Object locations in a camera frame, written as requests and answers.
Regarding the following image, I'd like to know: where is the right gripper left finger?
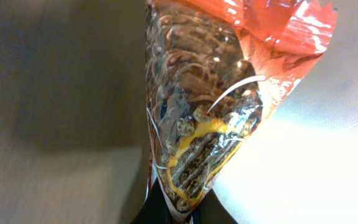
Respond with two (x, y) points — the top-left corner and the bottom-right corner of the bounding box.
(131, 180), (173, 224)

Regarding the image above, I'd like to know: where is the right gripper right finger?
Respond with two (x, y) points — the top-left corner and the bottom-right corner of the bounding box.
(193, 190), (237, 224)

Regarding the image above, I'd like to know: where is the red orange snack bag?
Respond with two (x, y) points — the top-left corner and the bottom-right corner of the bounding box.
(145, 0), (337, 223)

